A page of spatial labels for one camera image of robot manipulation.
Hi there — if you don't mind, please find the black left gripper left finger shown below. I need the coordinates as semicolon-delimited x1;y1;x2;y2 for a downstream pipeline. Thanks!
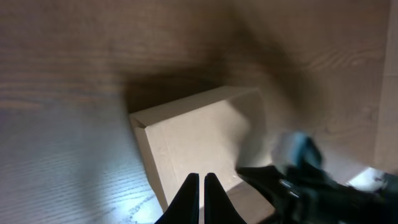
155;173;200;224

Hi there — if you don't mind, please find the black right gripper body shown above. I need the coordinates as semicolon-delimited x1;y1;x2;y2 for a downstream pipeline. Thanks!
236;166;298;224

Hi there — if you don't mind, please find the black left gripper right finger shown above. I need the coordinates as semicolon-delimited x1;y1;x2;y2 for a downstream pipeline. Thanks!
204;173;246;224

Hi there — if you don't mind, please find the cardboard box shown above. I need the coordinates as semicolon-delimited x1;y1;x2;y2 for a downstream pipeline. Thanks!
130;86;272;223

